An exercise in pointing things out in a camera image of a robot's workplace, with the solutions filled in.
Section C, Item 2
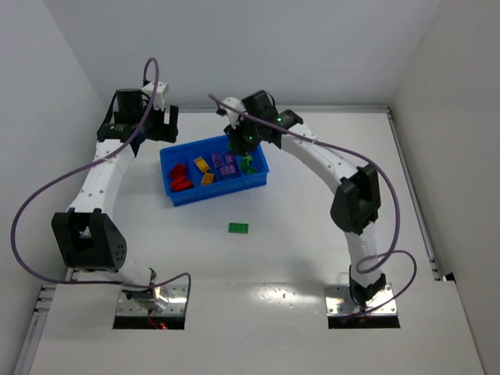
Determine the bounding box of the yellow lego plate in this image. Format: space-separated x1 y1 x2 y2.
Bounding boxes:
194 157 210 173

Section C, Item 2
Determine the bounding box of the large green lego plate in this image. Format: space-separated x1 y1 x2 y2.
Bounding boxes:
228 223 249 234

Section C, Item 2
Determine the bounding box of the blue divided plastic tray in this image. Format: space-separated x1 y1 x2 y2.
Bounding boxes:
159 136 269 206

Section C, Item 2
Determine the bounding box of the yellow butterfly lego brick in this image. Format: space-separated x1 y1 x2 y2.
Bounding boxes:
201 172 216 186

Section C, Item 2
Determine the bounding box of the metal base plate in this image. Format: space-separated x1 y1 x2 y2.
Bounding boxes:
116 284 189 317
323 284 398 316

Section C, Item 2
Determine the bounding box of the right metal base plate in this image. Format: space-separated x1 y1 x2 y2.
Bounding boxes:
323 284 398 316

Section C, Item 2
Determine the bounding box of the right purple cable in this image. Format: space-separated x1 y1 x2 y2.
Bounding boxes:
209 93 417 320

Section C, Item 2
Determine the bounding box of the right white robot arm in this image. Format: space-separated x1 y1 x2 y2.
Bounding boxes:
216 91 386 307

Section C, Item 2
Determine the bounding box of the small green lego brick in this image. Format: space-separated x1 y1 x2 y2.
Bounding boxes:
240 155 253 170

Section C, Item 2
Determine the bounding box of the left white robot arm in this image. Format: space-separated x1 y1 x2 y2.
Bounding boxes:
52 83 179 295

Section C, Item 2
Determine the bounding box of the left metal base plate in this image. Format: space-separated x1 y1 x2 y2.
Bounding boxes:
116 284 189 317

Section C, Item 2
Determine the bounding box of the plain purple rounded lego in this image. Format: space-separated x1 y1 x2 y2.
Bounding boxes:
219 165 238 180

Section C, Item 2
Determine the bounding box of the purple butterfly lego brick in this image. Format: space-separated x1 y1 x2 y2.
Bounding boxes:
211 152 224 169

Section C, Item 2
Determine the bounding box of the small red lego brick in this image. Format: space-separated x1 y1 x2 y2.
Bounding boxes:
169 162 188 180

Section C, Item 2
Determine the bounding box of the aluminium frame rail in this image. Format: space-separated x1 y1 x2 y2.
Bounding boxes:
11 109 122 375

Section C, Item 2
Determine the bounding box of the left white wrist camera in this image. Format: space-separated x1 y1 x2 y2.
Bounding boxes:
141 81 170 111

